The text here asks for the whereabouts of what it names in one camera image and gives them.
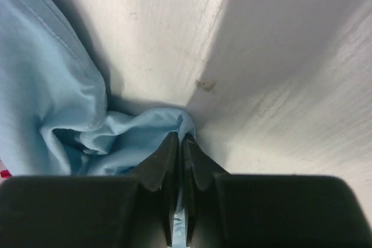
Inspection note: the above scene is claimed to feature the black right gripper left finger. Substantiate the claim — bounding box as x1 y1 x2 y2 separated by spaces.
1 132 178 247

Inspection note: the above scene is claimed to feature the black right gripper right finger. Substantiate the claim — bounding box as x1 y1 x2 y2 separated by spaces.
182 135 371 247

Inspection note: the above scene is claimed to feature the light blue t shirt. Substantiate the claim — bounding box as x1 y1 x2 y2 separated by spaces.
0 0 197 248

